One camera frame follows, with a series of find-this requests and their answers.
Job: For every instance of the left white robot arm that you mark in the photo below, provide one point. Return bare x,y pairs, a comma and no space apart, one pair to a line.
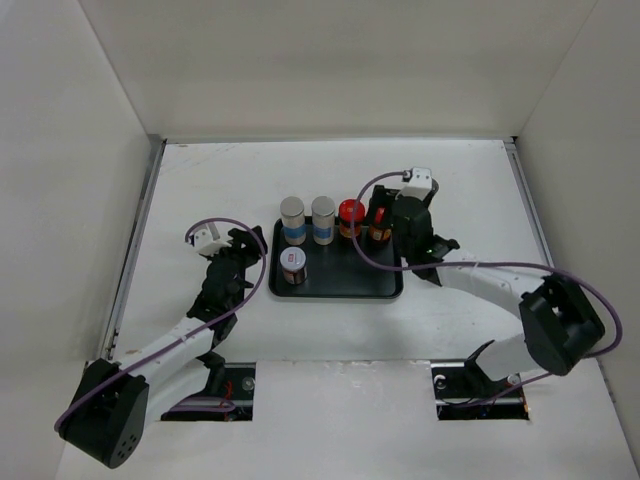
116,400

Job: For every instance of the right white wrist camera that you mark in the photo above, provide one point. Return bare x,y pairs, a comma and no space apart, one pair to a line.
417,183

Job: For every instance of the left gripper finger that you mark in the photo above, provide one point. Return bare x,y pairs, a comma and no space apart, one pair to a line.
246,246
219,252

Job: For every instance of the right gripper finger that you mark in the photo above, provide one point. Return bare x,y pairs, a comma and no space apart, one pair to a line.
435,187
380,205

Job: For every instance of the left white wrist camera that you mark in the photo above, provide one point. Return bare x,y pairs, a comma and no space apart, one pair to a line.
206,239

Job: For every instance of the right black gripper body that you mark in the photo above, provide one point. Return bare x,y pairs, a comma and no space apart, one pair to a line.
403,248

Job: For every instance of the black rectangular tray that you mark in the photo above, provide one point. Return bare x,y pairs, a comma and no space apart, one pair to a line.
335,271

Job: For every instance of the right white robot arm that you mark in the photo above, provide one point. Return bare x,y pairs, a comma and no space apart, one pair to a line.
560,327

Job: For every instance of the red lid chili jar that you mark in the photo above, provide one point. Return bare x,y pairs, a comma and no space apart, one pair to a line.
351,215

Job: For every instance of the red lid sauce jar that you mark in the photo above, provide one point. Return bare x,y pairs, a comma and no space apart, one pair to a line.
379,230

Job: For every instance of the small dark spice jar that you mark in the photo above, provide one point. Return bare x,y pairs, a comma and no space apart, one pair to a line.
293,262

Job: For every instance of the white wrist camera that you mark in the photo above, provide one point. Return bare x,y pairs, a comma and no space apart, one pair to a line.
206,239
417,183

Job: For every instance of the blue label sago bottle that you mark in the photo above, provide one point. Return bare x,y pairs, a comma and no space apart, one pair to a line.
292,214
323,220

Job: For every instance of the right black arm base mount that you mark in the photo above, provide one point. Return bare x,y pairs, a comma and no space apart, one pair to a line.
463,392

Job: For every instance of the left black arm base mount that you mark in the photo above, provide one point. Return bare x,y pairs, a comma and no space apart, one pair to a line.
227,395

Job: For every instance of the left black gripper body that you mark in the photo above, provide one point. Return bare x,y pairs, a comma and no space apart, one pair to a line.
241,265

